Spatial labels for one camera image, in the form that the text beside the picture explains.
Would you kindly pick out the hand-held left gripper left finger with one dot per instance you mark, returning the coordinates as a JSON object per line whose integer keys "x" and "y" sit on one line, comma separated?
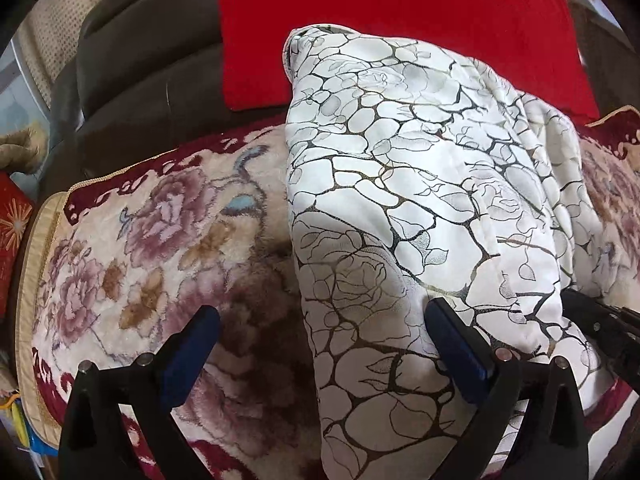
{"x": 190, "y": 355}

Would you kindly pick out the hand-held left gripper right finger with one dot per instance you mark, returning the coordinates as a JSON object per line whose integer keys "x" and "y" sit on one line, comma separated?
{"x": 460, "y": 355}

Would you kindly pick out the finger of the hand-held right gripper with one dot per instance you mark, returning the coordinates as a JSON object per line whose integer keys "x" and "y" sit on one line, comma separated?
{"x": 607, "y": 330}

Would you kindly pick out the white crackle-print jacket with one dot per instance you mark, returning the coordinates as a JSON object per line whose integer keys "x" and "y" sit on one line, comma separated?
{"x": 400, "y": 185}

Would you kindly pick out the floral red cream sofa mat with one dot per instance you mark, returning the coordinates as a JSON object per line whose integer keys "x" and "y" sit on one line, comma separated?
{"x": 615, "y": 195}
{"x": 150, "y": 240}

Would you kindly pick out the blue plastic bag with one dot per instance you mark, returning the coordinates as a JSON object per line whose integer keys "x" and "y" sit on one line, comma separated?
{"x": 22, "y": 425}

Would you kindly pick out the dark brown leather sofa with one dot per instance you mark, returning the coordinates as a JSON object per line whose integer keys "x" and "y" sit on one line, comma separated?
{"x": 150, "y": 60}

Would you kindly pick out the beige lace sofa cover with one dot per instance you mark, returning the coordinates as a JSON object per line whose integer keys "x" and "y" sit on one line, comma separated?
{"x": 60, "y": 20}

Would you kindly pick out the red cushion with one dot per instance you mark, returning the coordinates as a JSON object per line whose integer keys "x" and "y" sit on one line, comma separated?
{"x": 400, "y": 0}

